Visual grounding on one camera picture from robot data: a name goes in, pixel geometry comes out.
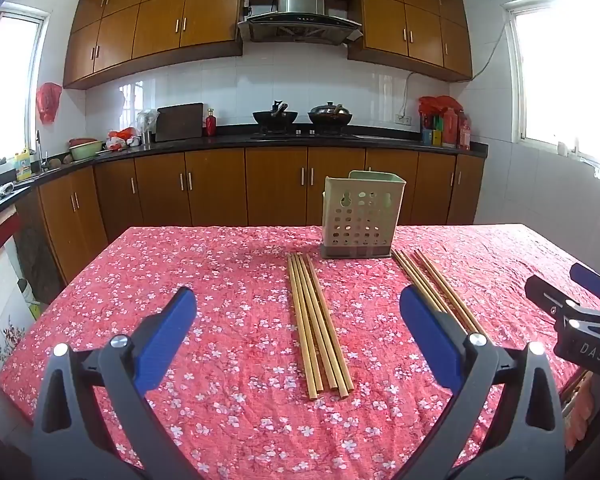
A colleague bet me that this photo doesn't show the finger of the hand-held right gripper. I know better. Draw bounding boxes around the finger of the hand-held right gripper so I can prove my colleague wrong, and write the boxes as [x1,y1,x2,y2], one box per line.
[524,275,589,332]
[569,262,600,311]

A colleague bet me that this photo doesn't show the black wok with handle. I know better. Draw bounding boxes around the black wok with handle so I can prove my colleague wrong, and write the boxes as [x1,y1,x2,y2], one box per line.
[252,101,299,128]

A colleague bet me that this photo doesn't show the yellow detergent bottle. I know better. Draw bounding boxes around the yellow detergent bottle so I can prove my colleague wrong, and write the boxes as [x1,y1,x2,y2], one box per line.
[15,147,32,182]

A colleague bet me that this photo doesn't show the hanging red plastic bag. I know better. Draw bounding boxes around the hanging red plastic bag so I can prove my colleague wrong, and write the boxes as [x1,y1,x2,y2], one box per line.
[36,82,63,125]

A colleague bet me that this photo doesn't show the black gas stove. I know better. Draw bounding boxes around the black gas stove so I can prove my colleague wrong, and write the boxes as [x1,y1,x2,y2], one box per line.
[250,129,361,140]

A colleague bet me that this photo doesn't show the beige perforated chopstick holder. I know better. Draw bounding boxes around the beige perforated chopstick holder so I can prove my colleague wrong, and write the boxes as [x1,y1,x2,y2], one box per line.
[321,170,407,260]

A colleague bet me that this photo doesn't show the black wok with lid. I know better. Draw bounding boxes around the black wok with lid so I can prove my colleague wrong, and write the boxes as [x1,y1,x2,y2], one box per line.
[307,102,354,128]

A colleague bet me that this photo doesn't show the red oil bottle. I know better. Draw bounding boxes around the red oil bottle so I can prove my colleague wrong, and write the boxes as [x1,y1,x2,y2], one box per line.
[442,107,461,148]

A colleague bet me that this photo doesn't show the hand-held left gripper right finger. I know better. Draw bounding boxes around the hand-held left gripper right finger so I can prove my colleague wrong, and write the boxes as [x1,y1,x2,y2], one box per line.
[395,285,566,480]

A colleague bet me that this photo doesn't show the person's right hand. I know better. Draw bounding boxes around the person's right hand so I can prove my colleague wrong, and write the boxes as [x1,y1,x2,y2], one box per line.
[562,372,594,453]

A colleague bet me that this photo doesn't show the dark wooden cutting board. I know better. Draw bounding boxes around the dark wooden cutting board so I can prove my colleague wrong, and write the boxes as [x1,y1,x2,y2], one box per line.
[155,103,204,143]

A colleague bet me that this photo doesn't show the wooden base cabinets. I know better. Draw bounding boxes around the wooden base cabinets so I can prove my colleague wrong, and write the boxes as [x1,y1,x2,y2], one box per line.
[15,146,485,283]

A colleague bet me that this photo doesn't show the black kitchen countertop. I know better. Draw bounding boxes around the black kitchen countertop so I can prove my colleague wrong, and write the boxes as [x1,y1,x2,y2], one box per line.
[0,130,488,221]

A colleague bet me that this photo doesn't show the green basin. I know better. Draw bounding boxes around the green basin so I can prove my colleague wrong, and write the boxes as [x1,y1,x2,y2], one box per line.
[69,137,105,161]

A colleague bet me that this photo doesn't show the window with white frame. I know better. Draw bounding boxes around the window with white frame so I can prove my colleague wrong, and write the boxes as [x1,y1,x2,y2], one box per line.
[0,2,48,171]
[502,0,600,171]

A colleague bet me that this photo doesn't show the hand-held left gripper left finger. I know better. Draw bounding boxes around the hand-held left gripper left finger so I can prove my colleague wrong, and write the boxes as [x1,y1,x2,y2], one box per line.
[32,286,203,480]

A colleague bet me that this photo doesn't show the steel range hood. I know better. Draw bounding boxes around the steel range hood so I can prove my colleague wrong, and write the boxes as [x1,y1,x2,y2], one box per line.
[237,0,364,43]

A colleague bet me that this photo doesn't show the crumpled red plastic bag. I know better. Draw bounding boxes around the crumpled red plastic bag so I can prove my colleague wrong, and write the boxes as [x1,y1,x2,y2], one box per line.
[418,95,465,121]

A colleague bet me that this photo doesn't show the red floral tablecloth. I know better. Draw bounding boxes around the red floral tablecloth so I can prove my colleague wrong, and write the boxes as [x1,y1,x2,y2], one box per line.
[0,224,600,480]

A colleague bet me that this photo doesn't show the wooden wall cabinet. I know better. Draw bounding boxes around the wooden wall cabinet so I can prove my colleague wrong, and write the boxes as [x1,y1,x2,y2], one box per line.
[347,0,473,82]
[63,0,244,90]

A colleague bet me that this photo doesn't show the white cable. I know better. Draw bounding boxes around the white cable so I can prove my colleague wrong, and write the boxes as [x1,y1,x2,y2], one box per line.
[401,22,510,117]

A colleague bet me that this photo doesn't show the clear plastic container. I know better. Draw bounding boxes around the clear plastic container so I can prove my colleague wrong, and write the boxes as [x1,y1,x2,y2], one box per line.
[137,110,158,143]

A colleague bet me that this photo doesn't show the colourful utensil rack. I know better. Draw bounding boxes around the colourful utensil rack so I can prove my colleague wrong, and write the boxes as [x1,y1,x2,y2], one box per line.
[420,115,443,146]

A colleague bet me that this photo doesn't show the red and white plastic bag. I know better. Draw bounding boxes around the red and white plastic bag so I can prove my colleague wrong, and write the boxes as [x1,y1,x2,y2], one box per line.
[105,128,142,151]

